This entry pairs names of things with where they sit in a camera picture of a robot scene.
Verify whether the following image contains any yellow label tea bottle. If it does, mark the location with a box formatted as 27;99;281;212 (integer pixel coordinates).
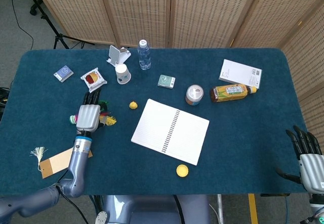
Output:
210;83;258;103

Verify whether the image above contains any white flat box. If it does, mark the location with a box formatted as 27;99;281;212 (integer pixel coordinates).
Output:
218;59;263;89

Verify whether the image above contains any clear jar with nuts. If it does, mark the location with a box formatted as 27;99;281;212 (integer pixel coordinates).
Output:
185;84;205;106

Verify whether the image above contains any colourful feather shuttlecock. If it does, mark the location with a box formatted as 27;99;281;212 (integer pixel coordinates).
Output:
69;99;117;127

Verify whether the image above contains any white phone stand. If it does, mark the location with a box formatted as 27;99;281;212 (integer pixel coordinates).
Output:
106;45;132;67

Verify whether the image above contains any green tissue pack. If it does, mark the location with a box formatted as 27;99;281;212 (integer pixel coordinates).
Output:
157;74;176;89

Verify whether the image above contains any white snack packet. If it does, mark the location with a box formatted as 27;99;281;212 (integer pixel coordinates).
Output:
80;67;108;93

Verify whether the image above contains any black tripod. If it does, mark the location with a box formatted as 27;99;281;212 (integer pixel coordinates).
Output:
19;0;96;50

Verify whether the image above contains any wooden rattan folding screen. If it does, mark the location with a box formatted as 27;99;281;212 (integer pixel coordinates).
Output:
30;0;324;147

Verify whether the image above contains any grey robot torso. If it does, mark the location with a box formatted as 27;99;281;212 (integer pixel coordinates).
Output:
95;195;211;224

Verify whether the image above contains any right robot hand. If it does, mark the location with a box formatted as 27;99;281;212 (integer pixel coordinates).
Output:
275;125;324;195

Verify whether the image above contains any paper cup with blue flowers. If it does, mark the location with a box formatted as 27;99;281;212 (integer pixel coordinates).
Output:
115;63;132;85

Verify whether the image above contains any brown paper bookmark tag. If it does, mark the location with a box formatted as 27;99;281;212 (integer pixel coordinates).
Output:
29;146;93;179

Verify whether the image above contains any yellow plastic bottle cap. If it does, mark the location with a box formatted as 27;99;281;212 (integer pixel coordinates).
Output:
176;164;189;178

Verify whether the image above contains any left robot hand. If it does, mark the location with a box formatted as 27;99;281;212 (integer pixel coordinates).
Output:
75;88;105;134

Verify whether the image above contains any open spiral notebook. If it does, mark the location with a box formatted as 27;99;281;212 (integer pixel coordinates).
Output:
131;98;210;166

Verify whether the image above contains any silver table leg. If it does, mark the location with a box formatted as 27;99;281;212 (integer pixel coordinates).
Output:
216;194;225;224

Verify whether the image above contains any blue table cloth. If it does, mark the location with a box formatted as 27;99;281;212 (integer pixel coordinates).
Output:
0;48;307;197

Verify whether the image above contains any blue tissue pack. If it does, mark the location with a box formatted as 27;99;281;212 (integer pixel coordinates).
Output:
53;65;74;83

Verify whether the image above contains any clear plastic water bottle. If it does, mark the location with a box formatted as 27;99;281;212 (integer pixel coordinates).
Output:
137;39;152;70

